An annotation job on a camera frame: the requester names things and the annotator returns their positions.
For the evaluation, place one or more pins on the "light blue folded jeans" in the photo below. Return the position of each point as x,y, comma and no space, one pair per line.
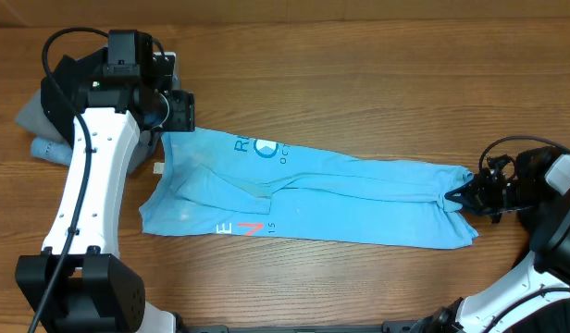
54,152

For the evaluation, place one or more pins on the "grey folded garment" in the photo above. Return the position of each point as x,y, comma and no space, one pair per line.
30,115

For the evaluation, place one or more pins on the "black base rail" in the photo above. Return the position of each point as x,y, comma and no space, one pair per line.
386,327

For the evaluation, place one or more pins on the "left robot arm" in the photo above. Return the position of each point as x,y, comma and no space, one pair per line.
77,282

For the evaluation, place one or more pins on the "black garment at right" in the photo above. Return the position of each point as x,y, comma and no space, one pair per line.
538,221

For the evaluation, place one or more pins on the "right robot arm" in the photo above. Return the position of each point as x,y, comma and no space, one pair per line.
539,192

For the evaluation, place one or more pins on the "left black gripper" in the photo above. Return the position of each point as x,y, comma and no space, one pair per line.
183,117

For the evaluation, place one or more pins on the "light blue printed t-shirt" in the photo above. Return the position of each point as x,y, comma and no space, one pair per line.
215,182

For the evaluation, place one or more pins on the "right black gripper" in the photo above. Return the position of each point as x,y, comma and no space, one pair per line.
482,195

